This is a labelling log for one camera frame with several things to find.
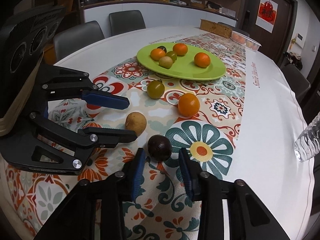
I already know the clear water bottle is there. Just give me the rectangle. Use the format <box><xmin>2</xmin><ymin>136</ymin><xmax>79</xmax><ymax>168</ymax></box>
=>
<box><xmin>293</xmin><ymin>113</ymin><xmax>320</xmax><ymax>162</ymax></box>

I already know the small orange tomato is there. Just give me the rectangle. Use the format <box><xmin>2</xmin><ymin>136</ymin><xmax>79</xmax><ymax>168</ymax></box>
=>
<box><xmin>178</xmin><ymin>93</ymin><xmax>200</xmax><ymax>118</ymax></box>

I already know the dark purple plum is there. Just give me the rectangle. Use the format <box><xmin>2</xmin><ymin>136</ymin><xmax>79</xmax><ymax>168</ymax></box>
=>
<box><xmin>158</xmin><ymin>46</ymin><xmax>167</xmax><ymax>53</ymax></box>

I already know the orange tangerine left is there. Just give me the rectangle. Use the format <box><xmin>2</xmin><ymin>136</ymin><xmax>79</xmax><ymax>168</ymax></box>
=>
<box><xmin>172</xmin><ymin>43</ymin><xmax>188</xmax><ymax>56</ymax></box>

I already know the woven wicker box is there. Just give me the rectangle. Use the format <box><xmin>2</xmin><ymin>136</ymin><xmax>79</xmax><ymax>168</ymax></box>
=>
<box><xmin>200</xmin><ymin>19</ymin><xmax>232</xmax><ymax>38</ymax></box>

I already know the dark brown door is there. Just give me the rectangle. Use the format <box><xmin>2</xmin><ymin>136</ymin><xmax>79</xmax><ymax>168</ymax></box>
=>
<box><xmin>236</xmin><ymin>0</ymin><xmax>298</xmax><ymax>65</ymax></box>

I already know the tan longan on plate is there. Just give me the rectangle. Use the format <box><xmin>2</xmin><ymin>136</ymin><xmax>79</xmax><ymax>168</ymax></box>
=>
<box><xmin>158</xmin><ymin>56</ymin><xmax>173</xmax><ymax>69</ymax></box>

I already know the green tomato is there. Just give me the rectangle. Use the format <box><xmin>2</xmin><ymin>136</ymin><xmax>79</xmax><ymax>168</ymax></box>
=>
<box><xmin>147</xmin><ymin>80</ymin><xmax>165</xmax><ymax>99</ymax></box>
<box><xmin>166</xmin><ymin>51</ymin><xmax>177</xmax><ymax>63</ymax></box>

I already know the red and white door poster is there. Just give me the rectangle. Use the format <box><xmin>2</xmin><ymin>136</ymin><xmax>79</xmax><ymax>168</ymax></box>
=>
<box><xmin>255</xmin><ymin>0</ymin><xmax>278</xmax><ymax>33</ymax></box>

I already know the grey chair far end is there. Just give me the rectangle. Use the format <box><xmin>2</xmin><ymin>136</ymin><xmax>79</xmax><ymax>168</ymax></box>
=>
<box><xmin>218</xmin><ymin>22</ymin><xmax>249</xmax><ymax>37</ymax></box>

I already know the white kitchen counter cabinet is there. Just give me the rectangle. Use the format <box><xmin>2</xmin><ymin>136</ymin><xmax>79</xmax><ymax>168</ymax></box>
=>
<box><xmin>84</xmin><ymin>3</ymin><xmax>237</xmax><ymax>38</ymax></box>

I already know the white tablecloth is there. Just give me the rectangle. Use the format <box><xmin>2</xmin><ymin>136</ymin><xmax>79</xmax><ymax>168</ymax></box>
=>
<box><xmin>1</xmin><ymin>27</ymin><xmax>315</xmax><ymax>239</ymax></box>

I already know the patterned table runner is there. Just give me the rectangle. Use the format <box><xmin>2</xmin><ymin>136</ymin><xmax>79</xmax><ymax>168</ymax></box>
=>
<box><xmin>1</xmin><ymin>34</ymin><xmax>246</xmax><ymax>239</ymax></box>

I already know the green round plate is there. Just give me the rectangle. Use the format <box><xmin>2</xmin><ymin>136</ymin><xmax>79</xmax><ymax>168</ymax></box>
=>
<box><xmin>137</xmin><ymin>42</ymin><xmax>226</xmax><ymax>81</ymax></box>

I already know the orange tangerine right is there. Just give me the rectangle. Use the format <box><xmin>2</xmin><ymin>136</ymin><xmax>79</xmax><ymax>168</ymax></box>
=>
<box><xmin>194</xmin><ymin>52</ymin><xmax>211</xmax><ymax>68</ymax></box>

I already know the large orange tomato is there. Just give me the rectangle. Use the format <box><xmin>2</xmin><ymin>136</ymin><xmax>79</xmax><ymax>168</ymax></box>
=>
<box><xmin>150</xmin><ymin>48</ymin><xmax>166</xmax><ymax>61</ymax></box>

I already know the grey chair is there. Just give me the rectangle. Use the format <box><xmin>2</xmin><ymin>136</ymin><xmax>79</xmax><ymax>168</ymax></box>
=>
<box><xmin>53</xmin><ymin>21</ymin><xmax>105</xmax><ymax>61</ymax></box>
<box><xmin>281</xmin><ymin>64</ymin><xmax>311</xmax><ymax>103</ymax></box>
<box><xmin>108</xmin><ymin>10</ymin><xmax>146</xmax><ymax>36</ymax></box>

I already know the orange tangerine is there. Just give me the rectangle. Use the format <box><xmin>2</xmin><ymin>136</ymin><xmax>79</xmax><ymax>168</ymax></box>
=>
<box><xmin>194</xmin><ymin>52</ymin><xmax>211</xmax><ymax>68</ymax></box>
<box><xmin>172</xmin><ymin>43</ymin><xmax>188</xmax><ymax>56</ymax></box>

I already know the dark plum fruit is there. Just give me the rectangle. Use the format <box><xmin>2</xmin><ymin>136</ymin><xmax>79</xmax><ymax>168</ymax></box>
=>
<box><xmin>148</xmin><ymin>134</ymin><xmax>172</xmax><ymax>162</ymax></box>

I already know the grey chair near left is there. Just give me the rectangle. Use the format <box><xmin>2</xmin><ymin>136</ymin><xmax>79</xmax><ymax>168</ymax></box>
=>
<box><xmin>53</xmin><ymin>21</ymin><xmax>105</xmax><ymax>61</ymax></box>

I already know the tan longan fruit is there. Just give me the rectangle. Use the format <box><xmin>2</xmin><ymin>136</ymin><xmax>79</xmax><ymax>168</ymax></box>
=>
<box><xmin>125</xmin><ymin>112</ymin><xmax>147</xmax><ymax>136</ymax></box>

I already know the grey chair right side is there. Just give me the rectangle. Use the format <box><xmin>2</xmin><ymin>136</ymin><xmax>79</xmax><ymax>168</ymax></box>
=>
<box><xmin>281</xmin><ymin>64</ymin><xmax>311</xmax><ymax>103</ymax></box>

